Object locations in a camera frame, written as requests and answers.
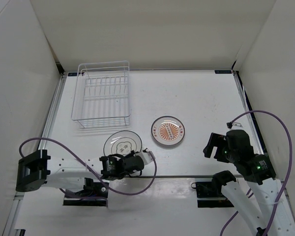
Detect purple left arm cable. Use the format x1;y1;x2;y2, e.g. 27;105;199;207
19;137;158;207

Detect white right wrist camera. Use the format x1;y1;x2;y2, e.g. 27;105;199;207
226;121;243;129

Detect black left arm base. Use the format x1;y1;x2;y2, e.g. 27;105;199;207
63;178;109;207

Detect white plate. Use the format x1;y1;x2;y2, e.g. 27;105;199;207
150;116;185;148
103;130;142;156

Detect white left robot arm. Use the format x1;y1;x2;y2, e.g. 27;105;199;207
16;149;146;192

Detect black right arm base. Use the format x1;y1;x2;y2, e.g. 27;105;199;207
191;181;234;208

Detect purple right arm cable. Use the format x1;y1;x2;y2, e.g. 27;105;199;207
218;110;293;236

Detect white wire dish rack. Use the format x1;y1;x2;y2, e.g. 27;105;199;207
71;60;131;129

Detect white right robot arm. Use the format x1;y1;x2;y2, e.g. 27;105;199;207
203;130;295;236

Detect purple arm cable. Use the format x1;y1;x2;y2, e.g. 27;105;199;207
19;137;158;207
218;110;293;236

